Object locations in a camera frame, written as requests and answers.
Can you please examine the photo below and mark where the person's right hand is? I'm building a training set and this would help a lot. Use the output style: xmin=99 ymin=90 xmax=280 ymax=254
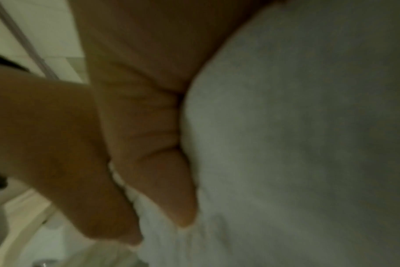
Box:
xmin=68 ymin=0 xmax=287 ymax=227

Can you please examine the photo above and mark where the person's left hand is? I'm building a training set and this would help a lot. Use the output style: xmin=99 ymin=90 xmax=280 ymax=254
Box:
xmin=0 ymin=64 xmax=145 ymax=246

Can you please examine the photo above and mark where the white towel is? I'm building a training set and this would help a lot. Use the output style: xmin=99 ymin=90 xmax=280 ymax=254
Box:
xmin=109 ymin=0 xmax=400 ymax=267

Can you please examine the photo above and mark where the black left wrist marker band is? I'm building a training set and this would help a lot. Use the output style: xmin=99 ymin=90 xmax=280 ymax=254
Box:
xmin=0 ymin=52 xmax=31 ymax=73

